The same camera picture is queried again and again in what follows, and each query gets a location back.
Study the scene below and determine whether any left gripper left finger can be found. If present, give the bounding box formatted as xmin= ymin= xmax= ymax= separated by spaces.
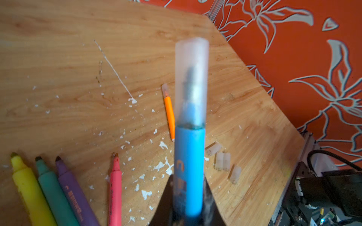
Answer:
xmin=150 ymin=175 xmax=173 ymax=226

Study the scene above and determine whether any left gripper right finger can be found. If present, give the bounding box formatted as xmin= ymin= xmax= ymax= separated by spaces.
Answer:
xmin=202 ymin=177 xmax=226 ymax=226

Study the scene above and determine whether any pink pen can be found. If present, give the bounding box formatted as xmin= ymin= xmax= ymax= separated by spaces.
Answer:
xmin=108 ymin=153 xmax=122 ymax=226

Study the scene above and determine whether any purple pen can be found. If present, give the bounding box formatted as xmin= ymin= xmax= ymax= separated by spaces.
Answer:
xmin=55 ymin=156 xmax=100 ymax=226

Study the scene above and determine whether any orange pen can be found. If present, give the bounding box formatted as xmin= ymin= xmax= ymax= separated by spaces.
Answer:
xmin=164 ymin=97 xmax=175 ymax=142

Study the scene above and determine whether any blue pen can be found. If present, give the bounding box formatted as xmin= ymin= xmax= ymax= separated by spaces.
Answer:
xmin=173 ymin=127 xmax=206 ymax=226

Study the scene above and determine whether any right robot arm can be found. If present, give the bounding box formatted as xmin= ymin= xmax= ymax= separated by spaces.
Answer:
xmin=269 ymin=149 xmax=362 ymax=226

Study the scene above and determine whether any green pen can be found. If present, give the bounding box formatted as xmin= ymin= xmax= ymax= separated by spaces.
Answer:
xmin=35 ymin=156 xmax=79 ymax=226

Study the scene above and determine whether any yellow pen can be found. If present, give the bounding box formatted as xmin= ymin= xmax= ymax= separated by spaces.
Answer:
xmin=10 ymin=153 xmax=57 ymax=226

